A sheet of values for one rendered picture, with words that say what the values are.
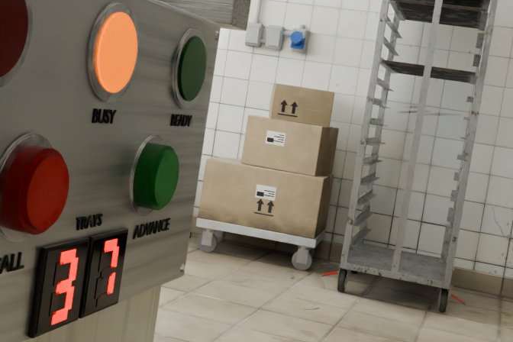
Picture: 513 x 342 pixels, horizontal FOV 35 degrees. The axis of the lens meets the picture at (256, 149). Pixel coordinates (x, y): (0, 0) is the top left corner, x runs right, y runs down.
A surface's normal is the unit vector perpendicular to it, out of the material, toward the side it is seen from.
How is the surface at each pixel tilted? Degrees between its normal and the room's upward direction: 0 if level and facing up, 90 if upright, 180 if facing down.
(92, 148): 90
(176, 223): 90
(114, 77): 90
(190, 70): 90
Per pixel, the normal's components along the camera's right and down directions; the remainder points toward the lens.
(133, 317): 0.94, 0.16
